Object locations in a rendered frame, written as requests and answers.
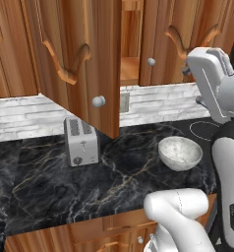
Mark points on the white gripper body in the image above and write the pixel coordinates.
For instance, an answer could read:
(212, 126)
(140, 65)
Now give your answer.
(204, 75)

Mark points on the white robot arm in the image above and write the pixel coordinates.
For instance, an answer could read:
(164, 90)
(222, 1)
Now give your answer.
(178, 210)

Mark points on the closed wooden cabinet door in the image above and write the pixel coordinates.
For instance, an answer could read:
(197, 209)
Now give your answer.
(161, 36)

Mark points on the open wooden cabinet door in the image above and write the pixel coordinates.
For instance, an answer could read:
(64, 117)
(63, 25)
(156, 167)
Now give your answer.
(99, 49)

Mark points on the small grey cabinet knob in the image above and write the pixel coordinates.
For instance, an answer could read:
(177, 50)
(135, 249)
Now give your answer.
(140, 239)

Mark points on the wooden base cabinet door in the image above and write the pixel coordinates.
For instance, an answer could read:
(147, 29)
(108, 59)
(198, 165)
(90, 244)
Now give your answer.
(40, 241)
(125, 245)

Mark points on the black hob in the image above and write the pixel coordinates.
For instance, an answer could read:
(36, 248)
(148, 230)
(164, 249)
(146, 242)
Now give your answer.
(204, 130)

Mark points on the grey round door knob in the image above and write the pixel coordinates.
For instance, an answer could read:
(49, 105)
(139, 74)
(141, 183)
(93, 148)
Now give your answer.
(98, 101)
(151, 61)

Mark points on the white speckled bowl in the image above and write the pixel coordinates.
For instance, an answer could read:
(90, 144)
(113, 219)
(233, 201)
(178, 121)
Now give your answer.
(180, 153)

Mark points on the silver toaster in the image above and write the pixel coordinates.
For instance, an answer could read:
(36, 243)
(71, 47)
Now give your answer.
(82, 144)

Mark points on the wooden drawer front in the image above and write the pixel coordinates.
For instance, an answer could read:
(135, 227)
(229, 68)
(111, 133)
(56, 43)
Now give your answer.
(122, 224)

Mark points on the wooden wall cabinet interior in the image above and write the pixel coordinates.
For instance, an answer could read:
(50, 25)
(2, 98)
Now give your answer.
(130, 39)

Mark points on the grey wall outlet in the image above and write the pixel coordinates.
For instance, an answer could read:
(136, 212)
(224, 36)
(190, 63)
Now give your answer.
(124, 102)

